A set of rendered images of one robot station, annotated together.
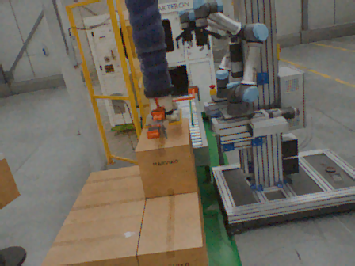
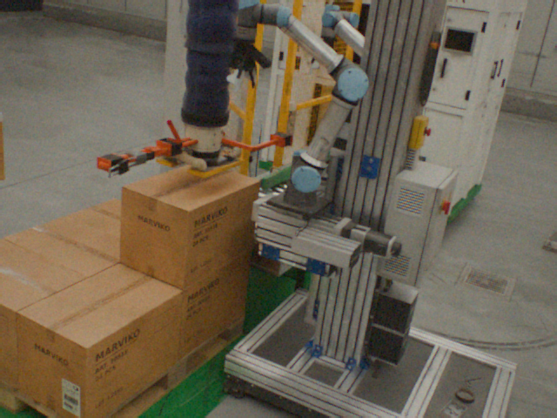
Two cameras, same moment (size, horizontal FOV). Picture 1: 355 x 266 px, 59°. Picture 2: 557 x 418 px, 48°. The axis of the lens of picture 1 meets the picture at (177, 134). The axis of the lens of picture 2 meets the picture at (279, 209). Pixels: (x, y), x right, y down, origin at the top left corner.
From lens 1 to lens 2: 1.46 m
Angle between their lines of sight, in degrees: 22
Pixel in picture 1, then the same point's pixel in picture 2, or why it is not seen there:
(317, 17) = not seen: outside the picture
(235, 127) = (283, 225)
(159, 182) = (140, 248)
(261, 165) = (331, 315)
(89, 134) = not seen: hidden behind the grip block
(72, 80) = (175, 55)
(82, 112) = (173, 110)
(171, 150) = (164, 208)
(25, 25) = not seen: outside the picture
